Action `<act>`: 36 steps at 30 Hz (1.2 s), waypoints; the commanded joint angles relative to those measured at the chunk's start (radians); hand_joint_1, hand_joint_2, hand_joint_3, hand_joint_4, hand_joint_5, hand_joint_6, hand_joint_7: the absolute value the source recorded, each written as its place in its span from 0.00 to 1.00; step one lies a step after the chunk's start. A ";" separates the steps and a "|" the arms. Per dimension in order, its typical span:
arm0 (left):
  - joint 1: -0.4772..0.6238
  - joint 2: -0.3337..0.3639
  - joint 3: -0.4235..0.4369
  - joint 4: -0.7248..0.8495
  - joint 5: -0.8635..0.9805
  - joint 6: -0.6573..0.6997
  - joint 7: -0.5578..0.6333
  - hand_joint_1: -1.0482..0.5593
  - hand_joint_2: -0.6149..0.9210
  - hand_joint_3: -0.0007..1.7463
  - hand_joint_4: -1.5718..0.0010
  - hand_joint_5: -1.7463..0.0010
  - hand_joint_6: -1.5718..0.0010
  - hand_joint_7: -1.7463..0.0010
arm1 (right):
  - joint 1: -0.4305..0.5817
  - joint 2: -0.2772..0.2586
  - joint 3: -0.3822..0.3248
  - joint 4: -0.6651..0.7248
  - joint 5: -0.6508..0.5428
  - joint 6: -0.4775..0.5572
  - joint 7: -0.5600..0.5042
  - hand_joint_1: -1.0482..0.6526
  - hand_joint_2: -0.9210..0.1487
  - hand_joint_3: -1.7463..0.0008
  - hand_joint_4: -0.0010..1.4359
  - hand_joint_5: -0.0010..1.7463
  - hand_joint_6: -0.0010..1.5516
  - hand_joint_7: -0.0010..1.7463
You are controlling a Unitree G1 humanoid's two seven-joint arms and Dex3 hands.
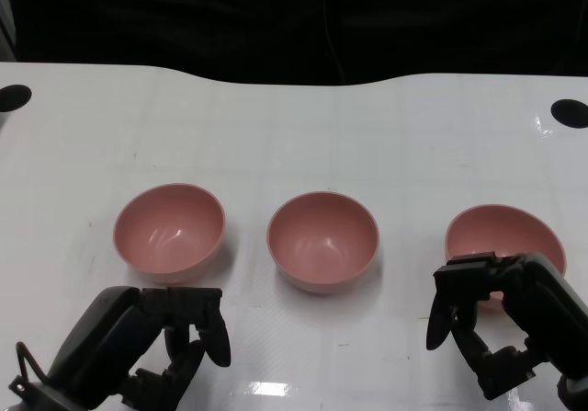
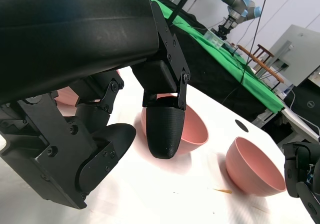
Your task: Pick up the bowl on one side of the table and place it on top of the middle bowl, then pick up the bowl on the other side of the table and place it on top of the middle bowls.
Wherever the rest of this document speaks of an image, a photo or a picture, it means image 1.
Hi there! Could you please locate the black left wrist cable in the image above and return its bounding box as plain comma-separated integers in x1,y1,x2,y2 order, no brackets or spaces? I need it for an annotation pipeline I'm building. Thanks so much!
15,340,49,384

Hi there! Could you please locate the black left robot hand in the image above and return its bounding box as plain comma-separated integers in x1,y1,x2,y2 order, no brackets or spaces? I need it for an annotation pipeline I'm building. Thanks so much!
27,285,232,411

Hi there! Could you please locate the pink plastic bowl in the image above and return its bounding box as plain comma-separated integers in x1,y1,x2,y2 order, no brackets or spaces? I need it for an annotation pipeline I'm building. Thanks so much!
266,190,381,295
444,203,567,312
112,182,227,286

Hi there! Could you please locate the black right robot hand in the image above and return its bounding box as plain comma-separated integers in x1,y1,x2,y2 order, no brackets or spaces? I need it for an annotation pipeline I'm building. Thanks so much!
425,251,588,402

